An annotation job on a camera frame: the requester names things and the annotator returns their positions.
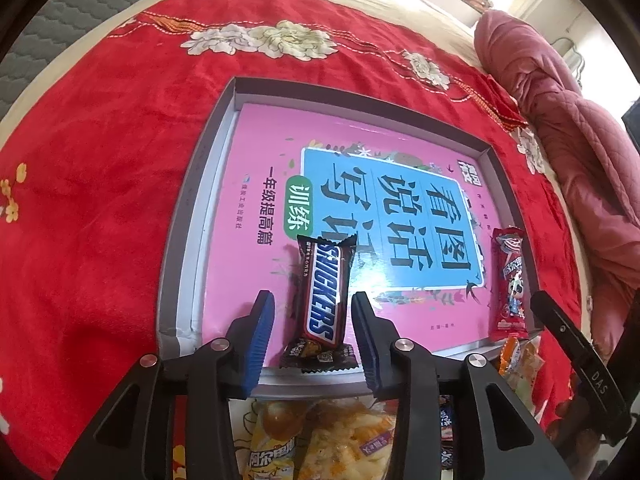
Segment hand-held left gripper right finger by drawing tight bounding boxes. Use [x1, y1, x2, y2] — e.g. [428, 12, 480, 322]
[350, 291, 573, 480]

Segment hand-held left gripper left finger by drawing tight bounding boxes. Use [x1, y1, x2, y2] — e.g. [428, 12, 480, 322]
[52, 290, 277, 480]

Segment brown chocolate bar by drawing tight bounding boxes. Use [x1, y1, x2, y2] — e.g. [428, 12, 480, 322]
[278, 234, 359, 374]

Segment clear packet of yellow snacks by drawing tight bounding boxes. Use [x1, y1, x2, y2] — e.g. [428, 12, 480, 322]
[300, 395, 398, 480]

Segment grey cardboard box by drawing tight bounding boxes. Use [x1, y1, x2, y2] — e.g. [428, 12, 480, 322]
[157, 76, 543, 401]

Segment clear packet of pale candy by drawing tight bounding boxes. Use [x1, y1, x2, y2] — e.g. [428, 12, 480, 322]
[507, 339, 544, 411]

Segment yellow snack packet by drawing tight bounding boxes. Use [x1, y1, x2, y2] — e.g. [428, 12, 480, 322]
[248, 400, 321, 480]

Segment red candy packet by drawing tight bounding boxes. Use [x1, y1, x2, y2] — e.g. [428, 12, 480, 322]
[487, 226, 530, 343]

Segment pink book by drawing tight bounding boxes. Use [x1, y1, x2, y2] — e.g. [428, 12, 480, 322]
[200, 101, 506, 368]

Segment red floral blanket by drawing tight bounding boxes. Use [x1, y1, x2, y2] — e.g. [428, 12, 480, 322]
[0, 0, 586, 480]

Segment pink quilt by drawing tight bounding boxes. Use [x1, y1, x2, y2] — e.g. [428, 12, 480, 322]
[473, 9, 640, 361]

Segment black screen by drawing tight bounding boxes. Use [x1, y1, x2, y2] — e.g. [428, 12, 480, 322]
[621, 104, 640, 153]

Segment white metal rack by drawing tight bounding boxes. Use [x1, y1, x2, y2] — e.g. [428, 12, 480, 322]
[564, 35, 587, 82]

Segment beige bed sheet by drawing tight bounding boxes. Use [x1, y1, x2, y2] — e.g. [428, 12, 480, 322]
[0, 0, 591, 321]

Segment grey quilted headboard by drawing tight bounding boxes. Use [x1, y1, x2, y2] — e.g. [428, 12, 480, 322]
[0, 0, 201, 116]

